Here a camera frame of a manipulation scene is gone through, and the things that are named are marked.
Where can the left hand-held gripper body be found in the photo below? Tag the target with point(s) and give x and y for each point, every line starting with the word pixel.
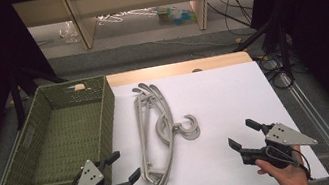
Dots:
pixel 87 181

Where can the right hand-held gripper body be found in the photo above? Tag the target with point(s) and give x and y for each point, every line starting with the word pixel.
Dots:
pixel 284 136

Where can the green woven basket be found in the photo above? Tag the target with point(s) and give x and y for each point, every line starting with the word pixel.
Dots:
pixel 65 139

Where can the person's right hand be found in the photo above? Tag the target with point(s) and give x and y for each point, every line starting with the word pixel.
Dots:
pixel 290 178

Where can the white table sheet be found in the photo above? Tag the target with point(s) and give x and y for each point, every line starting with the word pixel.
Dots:
pixel 232 104

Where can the black metal stand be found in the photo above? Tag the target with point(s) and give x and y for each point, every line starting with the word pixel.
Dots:
pixel 284 48
pixel 16 97

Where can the clear plastic bag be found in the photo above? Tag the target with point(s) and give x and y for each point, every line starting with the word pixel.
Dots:
pixel 68 32

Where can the colourful plastic toys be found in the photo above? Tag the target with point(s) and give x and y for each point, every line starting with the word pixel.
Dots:
pixel 173 16

